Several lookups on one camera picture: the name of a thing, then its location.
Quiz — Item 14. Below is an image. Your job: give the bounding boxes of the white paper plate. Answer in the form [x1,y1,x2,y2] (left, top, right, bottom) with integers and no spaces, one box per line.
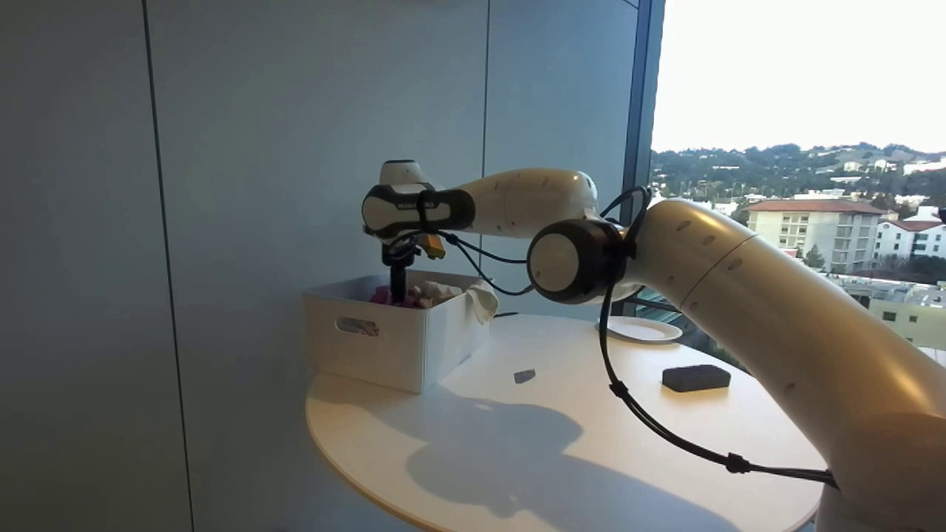
[604,314,687,345]

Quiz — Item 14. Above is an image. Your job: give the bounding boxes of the black rectangular block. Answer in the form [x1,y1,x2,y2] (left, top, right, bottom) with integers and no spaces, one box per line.
[659,365,733,396]

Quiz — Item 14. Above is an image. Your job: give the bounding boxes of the beige building red roof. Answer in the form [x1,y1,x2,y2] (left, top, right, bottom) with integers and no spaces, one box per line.
[745,198,885,274]

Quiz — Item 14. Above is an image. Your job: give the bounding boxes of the yellow wrist camera board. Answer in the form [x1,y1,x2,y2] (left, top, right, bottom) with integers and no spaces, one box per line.
[411,232,449,263]

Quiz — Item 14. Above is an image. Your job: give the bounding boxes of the dark window frame post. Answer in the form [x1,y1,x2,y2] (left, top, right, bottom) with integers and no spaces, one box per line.
[618,0,668,320]

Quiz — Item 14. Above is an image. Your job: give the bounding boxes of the beige cloth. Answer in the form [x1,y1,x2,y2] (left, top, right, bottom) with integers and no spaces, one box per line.
[418,279,499,325]

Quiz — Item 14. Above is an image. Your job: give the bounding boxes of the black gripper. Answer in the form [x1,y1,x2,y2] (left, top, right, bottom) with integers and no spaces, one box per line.
[383,236,423,304]

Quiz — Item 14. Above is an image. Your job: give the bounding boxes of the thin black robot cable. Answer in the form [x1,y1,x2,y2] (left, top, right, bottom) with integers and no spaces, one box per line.
[594,183,841,490]

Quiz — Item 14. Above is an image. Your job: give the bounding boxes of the white plastic storage bin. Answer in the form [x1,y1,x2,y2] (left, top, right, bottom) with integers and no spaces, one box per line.
[303,270,499,396]

